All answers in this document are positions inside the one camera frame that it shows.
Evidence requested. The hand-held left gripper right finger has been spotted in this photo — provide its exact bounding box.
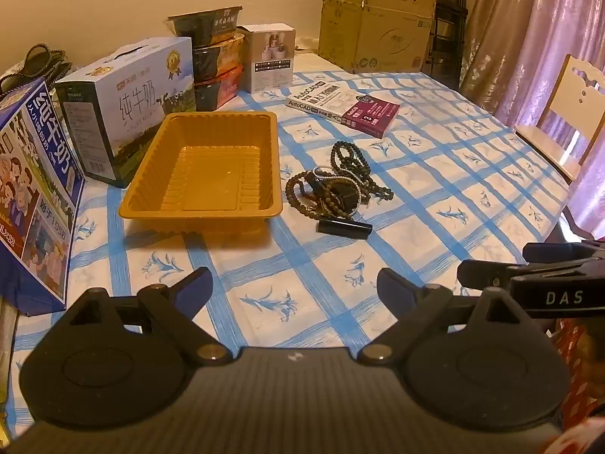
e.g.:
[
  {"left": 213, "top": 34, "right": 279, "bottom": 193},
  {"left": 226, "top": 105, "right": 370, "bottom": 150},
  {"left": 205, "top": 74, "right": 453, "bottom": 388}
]
[{"left": 360, "top": 268, "right": 537, "bottom": 366}]

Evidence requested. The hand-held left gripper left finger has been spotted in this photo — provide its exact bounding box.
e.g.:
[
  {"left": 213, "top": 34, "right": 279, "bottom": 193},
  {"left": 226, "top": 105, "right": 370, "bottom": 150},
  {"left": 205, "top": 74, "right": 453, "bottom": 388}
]
[{"left": 70, "top": 267, "right": 231, "bottom": 366}]

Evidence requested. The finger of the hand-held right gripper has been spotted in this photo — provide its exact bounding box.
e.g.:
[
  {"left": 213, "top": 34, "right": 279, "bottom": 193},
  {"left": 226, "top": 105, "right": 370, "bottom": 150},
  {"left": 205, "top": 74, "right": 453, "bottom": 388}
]
[
  {"left": 458, "top": 260, "right": 523, "bottom": 289},
  {"left": 524, "top": 241, "right": 605, "bottom": 266}
]

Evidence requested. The black lipstick tube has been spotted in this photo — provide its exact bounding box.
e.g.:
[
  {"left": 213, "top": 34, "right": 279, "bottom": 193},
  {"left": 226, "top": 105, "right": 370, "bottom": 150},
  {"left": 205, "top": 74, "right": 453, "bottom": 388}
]
[{"left": 316, "top": 219, "right": 373, "bottom": 236}]

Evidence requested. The yellow plastic tray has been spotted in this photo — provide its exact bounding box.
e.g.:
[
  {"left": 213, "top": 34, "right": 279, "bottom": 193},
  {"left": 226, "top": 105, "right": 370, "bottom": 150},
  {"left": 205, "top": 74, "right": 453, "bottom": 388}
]
[{"left": 118, "top": 111, "right": 283, "bottom": 221}]

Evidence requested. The brown bead bracelet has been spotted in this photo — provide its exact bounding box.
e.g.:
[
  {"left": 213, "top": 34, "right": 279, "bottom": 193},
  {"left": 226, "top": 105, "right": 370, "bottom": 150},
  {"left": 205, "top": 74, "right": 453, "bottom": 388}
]
[{"left": 285, "top": 170, "right": 353, "bottom": 221}]

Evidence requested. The white bead bracelet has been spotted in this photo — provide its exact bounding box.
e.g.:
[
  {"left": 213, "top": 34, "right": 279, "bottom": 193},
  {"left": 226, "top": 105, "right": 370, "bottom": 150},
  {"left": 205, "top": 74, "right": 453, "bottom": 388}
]
[{"left": 311, "top": 165, "right": 370, "bottom": 205}]

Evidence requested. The dark bead necklace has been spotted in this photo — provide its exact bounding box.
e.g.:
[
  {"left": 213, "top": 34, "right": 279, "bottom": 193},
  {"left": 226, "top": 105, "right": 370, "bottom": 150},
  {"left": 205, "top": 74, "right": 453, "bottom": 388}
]
[{"left": 330, "top": 140, "right": 394, "bottom": 202}]

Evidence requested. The person's red patterned clothing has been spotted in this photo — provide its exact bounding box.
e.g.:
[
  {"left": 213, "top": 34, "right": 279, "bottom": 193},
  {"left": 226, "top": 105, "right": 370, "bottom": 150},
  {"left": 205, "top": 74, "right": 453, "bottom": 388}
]
[{"left": 551, "top": 317, "right": 605, "bottom": 454}]

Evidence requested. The blue checked tablecloth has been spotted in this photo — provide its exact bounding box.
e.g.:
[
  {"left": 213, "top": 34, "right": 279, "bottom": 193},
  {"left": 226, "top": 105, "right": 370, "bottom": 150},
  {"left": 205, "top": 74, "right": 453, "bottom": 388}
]
[{"left": 9, "top": 52, "right": 574, "bottom": 436}]

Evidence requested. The cream wooden chair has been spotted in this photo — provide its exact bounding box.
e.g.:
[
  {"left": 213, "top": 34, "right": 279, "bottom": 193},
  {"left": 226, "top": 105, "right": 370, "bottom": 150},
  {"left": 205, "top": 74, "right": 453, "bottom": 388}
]
[{"left": 514, "top": 54, "right": 605, "bottom": 183}]

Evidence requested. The blue milk carton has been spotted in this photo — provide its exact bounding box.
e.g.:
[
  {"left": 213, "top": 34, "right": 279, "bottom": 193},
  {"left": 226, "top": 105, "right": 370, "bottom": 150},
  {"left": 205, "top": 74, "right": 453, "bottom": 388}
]
[{"left": 0, "top": 78, "right": 86, "bottom": 317}]

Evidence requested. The white and green milk carton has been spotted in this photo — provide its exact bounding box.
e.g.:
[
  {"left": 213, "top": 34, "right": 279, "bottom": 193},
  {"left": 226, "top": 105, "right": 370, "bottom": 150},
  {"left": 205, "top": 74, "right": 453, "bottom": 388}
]
[{"left": 55, "top": 37, "right": 197, "bottom": 189}]

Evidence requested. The white and maroon book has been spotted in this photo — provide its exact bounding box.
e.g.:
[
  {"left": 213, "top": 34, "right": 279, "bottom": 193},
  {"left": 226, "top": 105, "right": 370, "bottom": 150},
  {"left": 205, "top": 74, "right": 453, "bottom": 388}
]
[{"left": 286, "top": 82, "right": 401, "bottom": 139}]

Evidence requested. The red instant noodle bowl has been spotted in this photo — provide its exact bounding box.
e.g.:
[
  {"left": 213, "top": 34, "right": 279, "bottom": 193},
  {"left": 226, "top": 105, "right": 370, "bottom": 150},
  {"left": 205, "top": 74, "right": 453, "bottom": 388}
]
[{"left": 194, "top": 67, "right": 245, "bottom": 112}]

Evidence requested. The pink patterned curtain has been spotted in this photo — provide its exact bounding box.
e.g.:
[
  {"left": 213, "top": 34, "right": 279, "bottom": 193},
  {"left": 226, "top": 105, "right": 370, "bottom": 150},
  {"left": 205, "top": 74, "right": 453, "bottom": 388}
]
[{"left": 458, "top": 0, "right": 605, "bottom": 242}]

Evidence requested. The orange instant noodle bowl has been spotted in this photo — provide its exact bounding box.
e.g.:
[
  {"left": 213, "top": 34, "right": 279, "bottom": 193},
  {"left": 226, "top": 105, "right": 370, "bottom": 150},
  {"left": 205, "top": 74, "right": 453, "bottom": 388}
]
[{"left": 191, "top": 33, "right": 247, "bottom": 79}]

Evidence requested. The white product box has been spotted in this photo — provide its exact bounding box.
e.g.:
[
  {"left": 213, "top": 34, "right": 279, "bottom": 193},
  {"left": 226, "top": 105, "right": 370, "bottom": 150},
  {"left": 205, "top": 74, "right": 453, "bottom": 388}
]
[{"left": 236, "top": 23, "right": 296, "bottom": 94}]

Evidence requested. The brown cardboard box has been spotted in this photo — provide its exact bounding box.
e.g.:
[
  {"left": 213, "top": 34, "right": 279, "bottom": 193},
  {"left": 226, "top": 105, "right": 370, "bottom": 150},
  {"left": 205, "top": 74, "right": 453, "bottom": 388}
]
[{"left": 318, "top": 0, "right": 438, "bottom": 75}]

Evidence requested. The black instant noodle bowl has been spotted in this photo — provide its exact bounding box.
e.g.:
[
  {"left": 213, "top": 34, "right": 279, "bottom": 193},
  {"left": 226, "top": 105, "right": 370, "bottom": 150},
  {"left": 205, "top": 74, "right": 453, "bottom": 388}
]
[{"left": 164, "top": 7, "right": 244, "bottom": 49}]

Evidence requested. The dark woven bag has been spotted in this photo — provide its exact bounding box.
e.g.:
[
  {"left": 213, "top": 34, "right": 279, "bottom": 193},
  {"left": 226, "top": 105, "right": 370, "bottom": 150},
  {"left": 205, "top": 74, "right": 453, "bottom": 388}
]
[{"left": 0, "top": 44, "right": 74, "bottom": 96}]

